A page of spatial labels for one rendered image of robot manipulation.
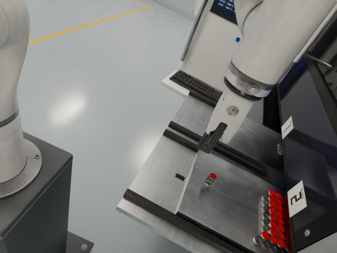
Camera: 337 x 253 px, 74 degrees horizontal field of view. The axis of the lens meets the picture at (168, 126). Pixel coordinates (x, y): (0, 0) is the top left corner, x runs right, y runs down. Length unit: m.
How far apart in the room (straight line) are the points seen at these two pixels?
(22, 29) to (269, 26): 0.40
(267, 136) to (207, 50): 0.59
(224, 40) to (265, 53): 0.98
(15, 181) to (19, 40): 0.33
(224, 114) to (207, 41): 0.98
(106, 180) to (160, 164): 1.01
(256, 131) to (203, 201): 0.51
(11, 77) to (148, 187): 0.41
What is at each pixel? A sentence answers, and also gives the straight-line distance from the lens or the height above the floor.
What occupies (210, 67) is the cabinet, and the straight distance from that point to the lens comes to 1.38.
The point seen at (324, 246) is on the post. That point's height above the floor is 1.08.
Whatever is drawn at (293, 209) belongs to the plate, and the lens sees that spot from 0.68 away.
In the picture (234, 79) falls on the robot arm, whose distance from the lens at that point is 0.38.
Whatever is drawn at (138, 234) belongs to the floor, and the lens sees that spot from 1.56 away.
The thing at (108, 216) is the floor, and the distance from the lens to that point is 1.57.
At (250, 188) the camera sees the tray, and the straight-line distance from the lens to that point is 0.82.
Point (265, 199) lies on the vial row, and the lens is 0.81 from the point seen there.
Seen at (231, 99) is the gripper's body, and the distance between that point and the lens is 0.39.
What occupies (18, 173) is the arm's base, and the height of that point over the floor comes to 0.87.
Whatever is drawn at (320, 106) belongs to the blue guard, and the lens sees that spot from 0.84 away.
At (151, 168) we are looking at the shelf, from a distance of 0.69.
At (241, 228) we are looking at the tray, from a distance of 0.72.
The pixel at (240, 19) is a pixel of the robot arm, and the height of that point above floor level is 1.34.
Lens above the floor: 1.41
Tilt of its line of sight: 39 degrees down
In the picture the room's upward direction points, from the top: 24 degrees clockwise
